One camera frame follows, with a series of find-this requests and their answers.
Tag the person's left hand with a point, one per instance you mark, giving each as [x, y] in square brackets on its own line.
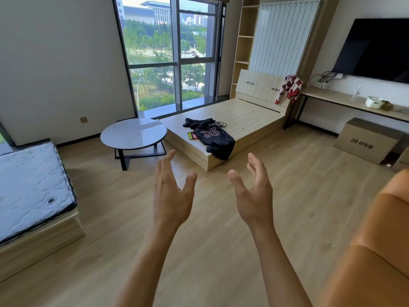
[171, 198]

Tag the person's right hand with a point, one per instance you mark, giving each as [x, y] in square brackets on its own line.
[255, 201]

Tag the person's right thumb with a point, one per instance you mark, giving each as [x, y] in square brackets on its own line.
[238, 183]

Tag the person's left thumb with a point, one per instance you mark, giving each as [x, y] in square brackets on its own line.
[190, 185]

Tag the person's right forearm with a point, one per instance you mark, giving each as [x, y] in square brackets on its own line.
[276, 268]

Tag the person's left forearm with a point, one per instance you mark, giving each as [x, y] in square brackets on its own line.
[145, 268]

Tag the green pink small item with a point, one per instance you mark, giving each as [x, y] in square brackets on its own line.
[191, 136]

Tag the black jersey shirt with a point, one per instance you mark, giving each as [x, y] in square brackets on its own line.
[212, 137]

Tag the striped cloth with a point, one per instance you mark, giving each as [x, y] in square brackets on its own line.
[221, 124]

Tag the round grey coffee table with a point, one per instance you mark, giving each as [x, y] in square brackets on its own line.
[134, 134]

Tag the red white checkered cloth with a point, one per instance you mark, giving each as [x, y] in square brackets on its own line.
[291, 87]

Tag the large glass window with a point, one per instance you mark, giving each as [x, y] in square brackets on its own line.
[169, 54]

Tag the large cardboard box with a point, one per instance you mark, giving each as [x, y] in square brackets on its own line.
[367, 140]

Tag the wooden shelf unit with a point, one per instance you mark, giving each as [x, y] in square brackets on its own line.
[244, 44]

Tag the clear plastic bottle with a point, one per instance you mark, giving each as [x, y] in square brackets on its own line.
[355, 93]

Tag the orange leather sofa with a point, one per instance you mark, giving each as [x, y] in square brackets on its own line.
[374, 249]

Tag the wooden bed base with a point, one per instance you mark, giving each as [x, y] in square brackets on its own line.
[41, 242]

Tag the white quilted mattress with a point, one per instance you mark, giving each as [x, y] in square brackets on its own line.
[30, 185]

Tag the small brown object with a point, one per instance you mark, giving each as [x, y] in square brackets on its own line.
[387, 106]

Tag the black flat television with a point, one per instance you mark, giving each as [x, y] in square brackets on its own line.
[374, 49]

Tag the wooden bed frame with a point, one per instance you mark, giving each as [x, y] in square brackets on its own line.
[242, 118]

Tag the gold wall socket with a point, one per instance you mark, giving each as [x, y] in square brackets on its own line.
[83, 119]

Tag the wooden wall desk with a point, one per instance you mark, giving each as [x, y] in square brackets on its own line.
[348, 100]

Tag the white wall radiator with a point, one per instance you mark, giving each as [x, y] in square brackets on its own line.
[282, 38]

